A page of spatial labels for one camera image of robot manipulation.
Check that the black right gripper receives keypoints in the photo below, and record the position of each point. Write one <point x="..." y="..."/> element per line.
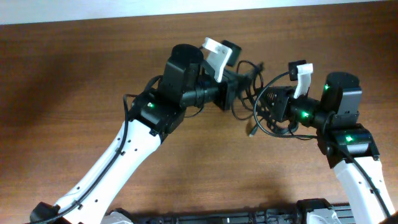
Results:
<point x="277" y="107"/>

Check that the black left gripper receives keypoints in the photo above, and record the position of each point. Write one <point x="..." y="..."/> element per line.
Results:
<point x="224" y="101"/>

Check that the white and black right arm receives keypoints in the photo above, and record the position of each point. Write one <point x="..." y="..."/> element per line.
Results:
<point x="350" y="149"/>

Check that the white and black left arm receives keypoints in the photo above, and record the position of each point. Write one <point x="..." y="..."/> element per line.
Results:
<point x="192" y="76"/>

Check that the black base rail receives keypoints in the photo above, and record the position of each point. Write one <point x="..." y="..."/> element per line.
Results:
<point x="315" y="210"/>

